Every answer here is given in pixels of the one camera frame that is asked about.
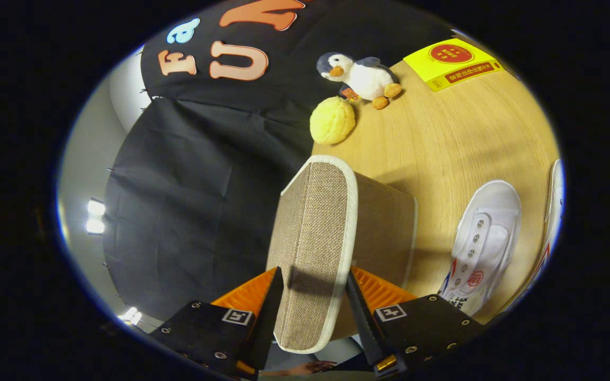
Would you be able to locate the beige linen storage box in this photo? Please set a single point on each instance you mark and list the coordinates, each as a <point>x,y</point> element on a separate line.
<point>315,238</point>

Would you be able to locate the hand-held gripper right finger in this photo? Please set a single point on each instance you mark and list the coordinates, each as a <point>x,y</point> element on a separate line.
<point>368,333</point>

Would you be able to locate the penguin plush toy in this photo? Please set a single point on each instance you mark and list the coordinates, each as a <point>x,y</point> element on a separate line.
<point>366,79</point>

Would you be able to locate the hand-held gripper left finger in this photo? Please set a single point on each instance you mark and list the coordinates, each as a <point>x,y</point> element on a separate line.
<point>268,323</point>

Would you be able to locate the yellow book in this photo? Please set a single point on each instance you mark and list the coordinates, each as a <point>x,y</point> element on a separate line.
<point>442,63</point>

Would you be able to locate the yellow bun plush toy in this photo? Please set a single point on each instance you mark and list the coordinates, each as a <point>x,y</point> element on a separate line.
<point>331,120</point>

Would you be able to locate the ceiling strip light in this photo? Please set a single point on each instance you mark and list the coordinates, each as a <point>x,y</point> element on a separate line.
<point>130,316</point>

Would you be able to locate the white canvas shoe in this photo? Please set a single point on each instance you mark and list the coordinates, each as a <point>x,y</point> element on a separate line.
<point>487,222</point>
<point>555,201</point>

